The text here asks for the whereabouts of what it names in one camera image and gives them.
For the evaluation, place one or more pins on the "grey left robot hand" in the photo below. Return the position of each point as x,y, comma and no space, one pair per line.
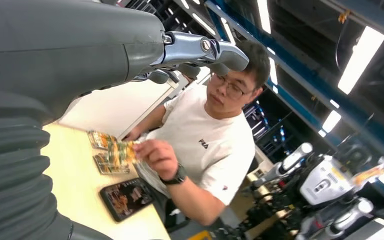
62,39

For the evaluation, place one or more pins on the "yellow patterned card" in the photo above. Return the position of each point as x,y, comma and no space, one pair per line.
100,139
107,165
122,152

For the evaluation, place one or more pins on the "person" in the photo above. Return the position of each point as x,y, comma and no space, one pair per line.
212,142

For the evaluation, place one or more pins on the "black wristwatch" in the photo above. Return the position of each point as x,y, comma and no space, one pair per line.
177,177

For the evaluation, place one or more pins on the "black smartphone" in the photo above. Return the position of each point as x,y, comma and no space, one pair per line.
127,198

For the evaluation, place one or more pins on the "thin framed glasses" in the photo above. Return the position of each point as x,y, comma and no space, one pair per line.
235,90

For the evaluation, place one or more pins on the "ceiling light panel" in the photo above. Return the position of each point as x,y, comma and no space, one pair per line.
203,24
228,31
272,71
331,121
264,16
361,59

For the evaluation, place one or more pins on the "blue steel beam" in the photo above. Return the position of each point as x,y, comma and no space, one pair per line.
298,102

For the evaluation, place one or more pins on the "standing humanoid robot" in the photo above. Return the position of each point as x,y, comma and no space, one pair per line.
324,185

